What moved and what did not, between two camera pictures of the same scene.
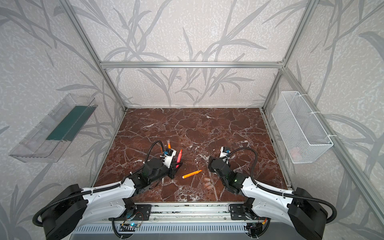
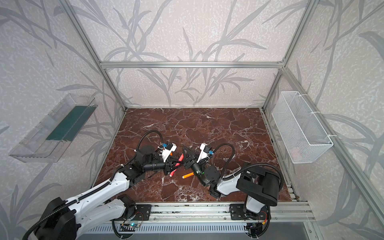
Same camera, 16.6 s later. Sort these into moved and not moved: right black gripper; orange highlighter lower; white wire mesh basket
Moved: right black gripper
Not moved: white wire mesh basket; orange highlighter lower
